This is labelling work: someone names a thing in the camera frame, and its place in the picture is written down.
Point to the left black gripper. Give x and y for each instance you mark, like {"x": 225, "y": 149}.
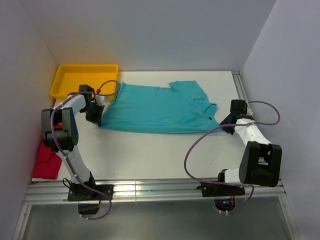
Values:
{"x": 97, "y": 119}

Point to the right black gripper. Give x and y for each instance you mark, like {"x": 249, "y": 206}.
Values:
{"x": 227, "y": 129}

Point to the teal t shirt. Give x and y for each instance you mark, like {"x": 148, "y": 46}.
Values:
{"x": 180, "y": 108}

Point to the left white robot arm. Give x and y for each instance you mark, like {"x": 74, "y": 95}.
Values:
{"x": 60, "y": 134}

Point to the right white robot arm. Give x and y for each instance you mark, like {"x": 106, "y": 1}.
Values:
{"x": 261, "y": 161}

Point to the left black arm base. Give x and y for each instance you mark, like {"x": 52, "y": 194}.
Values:
{"x": 79, "y": 193}

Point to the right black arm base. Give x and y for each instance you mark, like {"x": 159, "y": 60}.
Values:
{"x": 224, "y": 195}

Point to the yellow plastic tray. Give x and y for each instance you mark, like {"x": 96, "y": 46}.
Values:
{"x": 69, "y": 77}

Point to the red t shirt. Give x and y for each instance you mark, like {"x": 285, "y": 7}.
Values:
{"x": 47, "y": 165}

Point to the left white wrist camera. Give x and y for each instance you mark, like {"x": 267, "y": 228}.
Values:
{"x": 100, "y": 99}

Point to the front aluminium rail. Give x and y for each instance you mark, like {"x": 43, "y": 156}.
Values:
{"x": 152, "y": 210}

